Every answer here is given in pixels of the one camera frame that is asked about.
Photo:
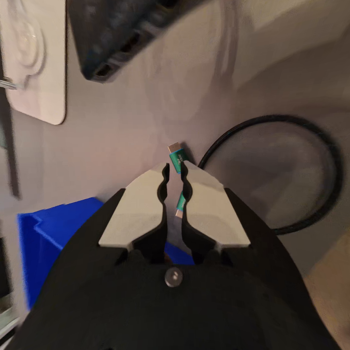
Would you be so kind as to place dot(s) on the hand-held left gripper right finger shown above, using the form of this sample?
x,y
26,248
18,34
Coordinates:
x,y
216,213

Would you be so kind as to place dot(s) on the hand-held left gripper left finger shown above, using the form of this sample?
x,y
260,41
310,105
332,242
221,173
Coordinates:
x,y
131,213

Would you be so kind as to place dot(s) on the dark grey usb hub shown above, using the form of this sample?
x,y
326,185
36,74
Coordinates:
x,y
109,35

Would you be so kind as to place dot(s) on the blue plastic bin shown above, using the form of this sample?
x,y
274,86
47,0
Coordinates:
x,y
49,246

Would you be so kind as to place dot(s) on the dark grey panel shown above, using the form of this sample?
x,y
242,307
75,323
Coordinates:
x,y
11,153

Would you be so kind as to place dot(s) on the rounded wooden board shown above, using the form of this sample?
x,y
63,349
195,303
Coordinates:
x,y
46,82

